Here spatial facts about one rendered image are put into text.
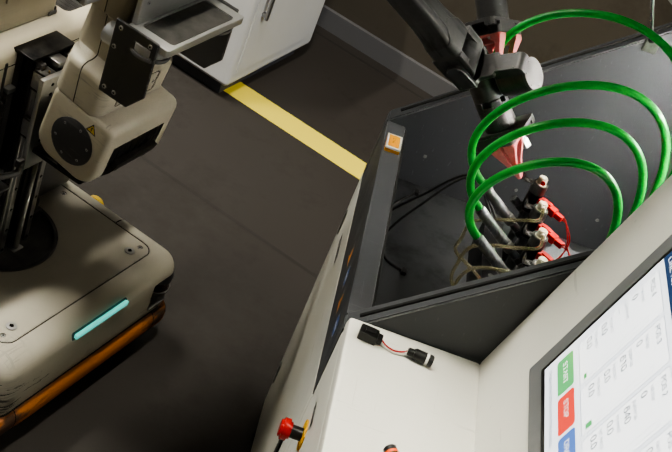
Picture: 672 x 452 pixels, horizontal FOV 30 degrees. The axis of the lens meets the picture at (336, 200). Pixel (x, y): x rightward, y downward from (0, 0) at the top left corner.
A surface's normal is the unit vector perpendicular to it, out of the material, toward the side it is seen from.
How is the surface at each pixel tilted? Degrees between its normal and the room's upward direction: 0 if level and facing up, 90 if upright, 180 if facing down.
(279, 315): 0
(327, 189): 0
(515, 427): 76
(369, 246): 0
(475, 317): 90
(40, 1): 92
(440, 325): 90
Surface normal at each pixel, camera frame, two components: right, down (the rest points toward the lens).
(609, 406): -0.83, -0.51
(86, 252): 0.32, -0.76
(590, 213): -0.14, 0.55
